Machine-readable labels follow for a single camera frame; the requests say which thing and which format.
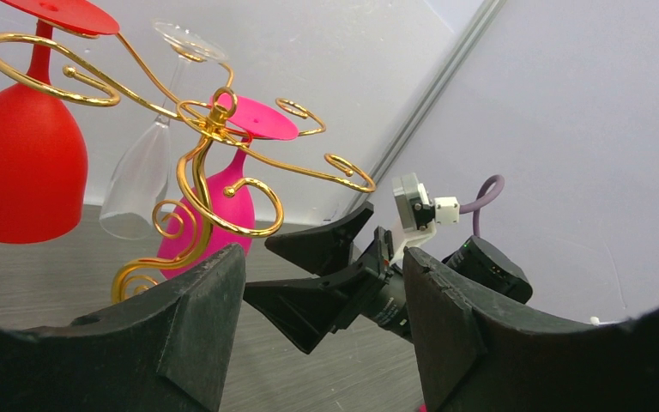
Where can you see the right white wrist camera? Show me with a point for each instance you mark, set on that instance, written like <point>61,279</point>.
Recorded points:
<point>418,214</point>

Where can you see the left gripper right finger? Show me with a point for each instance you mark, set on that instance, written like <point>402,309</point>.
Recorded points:
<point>478,350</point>

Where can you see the clear wine glass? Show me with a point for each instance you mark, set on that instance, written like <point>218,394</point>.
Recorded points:
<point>140,179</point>

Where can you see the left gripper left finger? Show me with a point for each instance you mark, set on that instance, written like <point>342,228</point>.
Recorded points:
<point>166,349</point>

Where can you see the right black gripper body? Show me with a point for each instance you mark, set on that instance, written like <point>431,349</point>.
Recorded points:
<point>374,288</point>

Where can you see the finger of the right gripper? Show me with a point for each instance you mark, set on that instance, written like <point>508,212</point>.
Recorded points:
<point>303,310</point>
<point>323,250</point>

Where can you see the gold wire glass rack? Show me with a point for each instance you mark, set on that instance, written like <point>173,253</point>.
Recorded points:
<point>220,204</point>

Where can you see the red plastic wine glass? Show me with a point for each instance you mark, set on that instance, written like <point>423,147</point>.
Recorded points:
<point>43,155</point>

